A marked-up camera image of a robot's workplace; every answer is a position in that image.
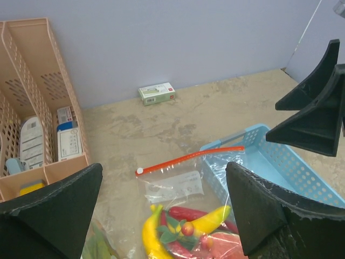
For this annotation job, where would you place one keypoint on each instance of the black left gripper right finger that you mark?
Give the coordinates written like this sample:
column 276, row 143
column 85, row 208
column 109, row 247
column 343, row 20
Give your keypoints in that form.
column 274, row 222

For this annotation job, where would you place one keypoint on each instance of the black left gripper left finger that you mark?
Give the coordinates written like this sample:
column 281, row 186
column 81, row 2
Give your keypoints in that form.
column 51, row 222

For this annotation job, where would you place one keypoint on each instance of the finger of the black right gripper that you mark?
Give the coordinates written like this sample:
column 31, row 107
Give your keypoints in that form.
column 317, row 127
column 306, row 91

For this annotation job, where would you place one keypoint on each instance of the green leafy vegetable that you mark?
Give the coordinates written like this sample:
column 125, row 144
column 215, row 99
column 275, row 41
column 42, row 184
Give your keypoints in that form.
column 95, row 244

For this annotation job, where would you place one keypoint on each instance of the watermelon slice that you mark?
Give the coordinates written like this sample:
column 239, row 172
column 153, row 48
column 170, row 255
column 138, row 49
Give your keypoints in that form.
column 221, row 245

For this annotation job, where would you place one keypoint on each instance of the clear polka dot zip bag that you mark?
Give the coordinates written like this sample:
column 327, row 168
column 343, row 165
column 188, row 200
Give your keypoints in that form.
column 119, row 253

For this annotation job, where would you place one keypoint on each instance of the yellow banana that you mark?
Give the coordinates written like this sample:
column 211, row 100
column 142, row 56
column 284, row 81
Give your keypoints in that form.
column 207, row 223
column 152, row 245

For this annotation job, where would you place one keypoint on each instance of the clear bag with orange zipper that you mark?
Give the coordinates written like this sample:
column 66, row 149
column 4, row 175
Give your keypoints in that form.
column 180, row 182

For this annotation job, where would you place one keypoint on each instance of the red yellow fruit sprig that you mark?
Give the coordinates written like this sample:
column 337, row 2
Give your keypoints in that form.
column 188, row 241

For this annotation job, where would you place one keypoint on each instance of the yellow block in organizer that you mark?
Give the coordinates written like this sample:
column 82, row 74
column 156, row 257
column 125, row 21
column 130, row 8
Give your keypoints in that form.
column 31, row 186

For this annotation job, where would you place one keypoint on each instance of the light blue plastic basket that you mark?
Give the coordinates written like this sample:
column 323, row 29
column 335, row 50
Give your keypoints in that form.
column 276, row 163

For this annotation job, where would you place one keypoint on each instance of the white bottle in organizer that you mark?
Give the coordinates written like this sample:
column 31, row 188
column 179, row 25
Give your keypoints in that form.
column 31, row 144

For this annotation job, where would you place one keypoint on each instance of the peach plastic file organizer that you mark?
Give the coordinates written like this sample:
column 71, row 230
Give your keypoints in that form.
column 35, row 83

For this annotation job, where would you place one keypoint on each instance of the white blue box in organizer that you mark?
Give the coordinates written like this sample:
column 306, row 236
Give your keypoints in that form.
column 68, row 135

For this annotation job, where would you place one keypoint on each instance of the green and white small box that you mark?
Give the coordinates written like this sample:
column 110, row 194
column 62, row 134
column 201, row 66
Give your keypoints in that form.
column 155, row 94

